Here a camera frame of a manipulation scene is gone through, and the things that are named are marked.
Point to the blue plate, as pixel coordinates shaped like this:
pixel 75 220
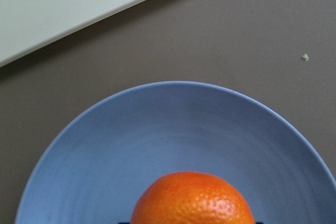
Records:
pixel 97 168

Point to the orange fruit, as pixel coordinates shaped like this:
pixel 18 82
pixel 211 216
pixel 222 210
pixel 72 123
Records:
pixel 191 197

